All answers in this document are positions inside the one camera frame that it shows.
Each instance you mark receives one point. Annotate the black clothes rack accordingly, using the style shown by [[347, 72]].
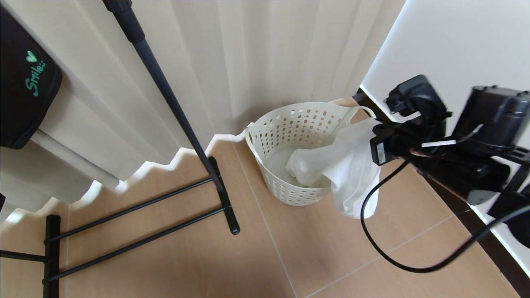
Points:
[[165, 87]]

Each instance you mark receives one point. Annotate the black shorts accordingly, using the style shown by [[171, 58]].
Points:
[[20, 103]]

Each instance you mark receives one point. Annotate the white laundry basket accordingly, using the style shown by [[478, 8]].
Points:
[[290, 124]]

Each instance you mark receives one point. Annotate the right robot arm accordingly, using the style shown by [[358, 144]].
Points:
[[488, 124]]

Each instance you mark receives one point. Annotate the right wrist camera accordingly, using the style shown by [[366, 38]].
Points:
[[414, 99]]

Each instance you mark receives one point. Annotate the white printed T-shirt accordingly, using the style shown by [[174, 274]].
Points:
[[352, 174]]

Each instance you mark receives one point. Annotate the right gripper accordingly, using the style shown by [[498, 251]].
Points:
[[401, 147]]

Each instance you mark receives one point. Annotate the beige curtain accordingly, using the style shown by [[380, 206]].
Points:
[[248, 62]]

